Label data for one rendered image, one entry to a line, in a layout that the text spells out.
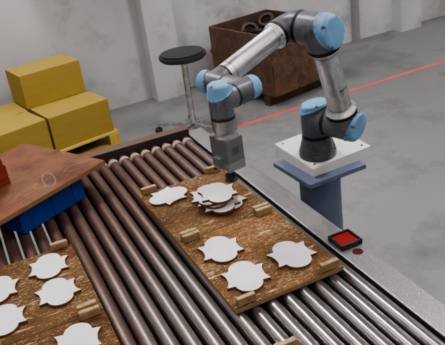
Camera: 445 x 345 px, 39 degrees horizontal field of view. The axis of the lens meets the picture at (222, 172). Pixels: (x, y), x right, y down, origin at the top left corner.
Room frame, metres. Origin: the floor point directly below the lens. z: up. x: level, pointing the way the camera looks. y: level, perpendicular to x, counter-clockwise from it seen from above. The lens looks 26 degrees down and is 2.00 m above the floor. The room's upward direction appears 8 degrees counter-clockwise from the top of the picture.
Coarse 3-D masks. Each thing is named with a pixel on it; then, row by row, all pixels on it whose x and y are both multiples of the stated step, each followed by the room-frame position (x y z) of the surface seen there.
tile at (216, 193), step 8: (216, 184) 2.02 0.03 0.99; (224, 184) 2.02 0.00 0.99; (232, 184) 2.01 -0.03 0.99; (200, 192) 1.98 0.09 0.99; (208, 192) 1.97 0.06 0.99; (216, 192) 1.96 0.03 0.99; (224, 192) 1.95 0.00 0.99; (232, 192) 1.94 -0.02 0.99; (208, 200) 1.92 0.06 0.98; (216, 200) 1.91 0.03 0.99; (224, 200) 1.90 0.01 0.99
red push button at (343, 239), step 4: (344, 232) 1.68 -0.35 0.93; (336, 236) 1.66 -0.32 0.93; (340, 236) 1.66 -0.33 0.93; (344, 236) 1.66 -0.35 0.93; (348, 236) 1.65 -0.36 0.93; (352, 236) 1.65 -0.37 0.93; (336, 240) 1.64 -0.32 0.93; (340, 240) 1.64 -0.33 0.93; (344, 240) 1.63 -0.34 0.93; (348, 240) 1.63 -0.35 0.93; (352, 240) 1.63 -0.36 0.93
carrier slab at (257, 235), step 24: (264, 216) 1.83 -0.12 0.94; (240, 240) 1.71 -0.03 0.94; (264, 240) 1.69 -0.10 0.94; (288, 240) 1.67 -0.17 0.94; (216, 264) 1.59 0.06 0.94; (264, 264) 1.56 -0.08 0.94; (312, 264) 1.52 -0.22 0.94; (216, 288) 1.47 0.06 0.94; (264, 288) 1.44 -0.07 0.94; (288, 288) 1.43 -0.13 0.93; (240, 312) 1.37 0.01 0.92
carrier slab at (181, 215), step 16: (208, 176) 2.20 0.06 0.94; (224, 176) 2.18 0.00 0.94; (240, 192) 2.03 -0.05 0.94; (160, 208) 2.00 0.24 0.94; (176, 208) 1.98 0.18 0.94; (192, 208) 1.96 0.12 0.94; (240, 208) 1.91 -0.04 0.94; (176, 224) 1.87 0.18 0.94; (192, 224) 1.85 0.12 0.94; (208, 224) 1.84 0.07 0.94; (224, 224) 1.82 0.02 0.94; (176, 240) 1.77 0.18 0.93
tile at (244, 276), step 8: (232, 264) 1.57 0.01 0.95; (240, 264) 1.56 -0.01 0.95; (248, 264) 1.55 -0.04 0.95; (256, 264) 1.55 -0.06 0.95; (232, 272) 1.52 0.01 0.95; (240, 272) 1.52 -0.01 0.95; (248, 272) 1.51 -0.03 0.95; (256, 272) 1.51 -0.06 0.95; (264, 272) 1.50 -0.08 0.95; (232, 280) 1.49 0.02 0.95; (240, 280) 1.48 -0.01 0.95; (248, 280) 1.48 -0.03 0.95; (256, 280) 1.47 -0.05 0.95; (264, 280) 1.47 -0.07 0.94; (232, 288) 1.46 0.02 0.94; (240, 288) 1.44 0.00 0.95; (248, 288) 1.44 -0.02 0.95; (256, 288) 1.43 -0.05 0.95
